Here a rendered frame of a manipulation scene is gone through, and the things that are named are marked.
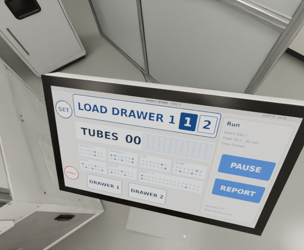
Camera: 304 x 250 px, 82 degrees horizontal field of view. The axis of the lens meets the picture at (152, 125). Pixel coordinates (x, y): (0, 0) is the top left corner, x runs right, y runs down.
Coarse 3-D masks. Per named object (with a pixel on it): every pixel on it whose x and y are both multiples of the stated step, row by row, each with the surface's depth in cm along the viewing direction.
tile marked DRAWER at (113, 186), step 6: (90, 174) 44; (90, 180) 44; (96, 180) 44; (102, 180) 44; (108, 180) 43; (114, 180) 43; (120, 180) 42; (90, 186) 45; (96, 186) 45; (102, 186) 44; (108, 186) 44; (114, 186) 44; (120, 186) 43; (114, 192) 44; (120, 192) 44
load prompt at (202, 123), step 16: (80, 96) 36; (80, 112) 38; (96, 112) 37; (112, 112) 36; (128, 112) 35; (144, 112) 35; (160, 112) 34; (176, 112) 33; (192, 112) 33; (208, 112) 32; (160, 128) 35; (176, 128) 35; (192, 128) 34; (208, 128) 33
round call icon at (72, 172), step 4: (64, 168) 45; (68, 168) 44; (72, 168) 44; (76, 168) 44; (64, 172) 45; (68, 172) 45; (72, 172) 45; (76, 172) 44; (68, 176) 45; (72, 176) 45; (76, 176) 45; (76, 180) 45
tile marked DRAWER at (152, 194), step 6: (132, 186) 42; (138, 186) 42; (144, 186) 42; (132, 192) 43; (138, 192) 43; (144, 192) 42; (150, 192) 42; (156, 192) 42; (162, 192) 41; (138, 198) 44; (144, 198) 43; (150, 198) 43; (156, 198) 42; (162, 198) 42; (162, 204) 43
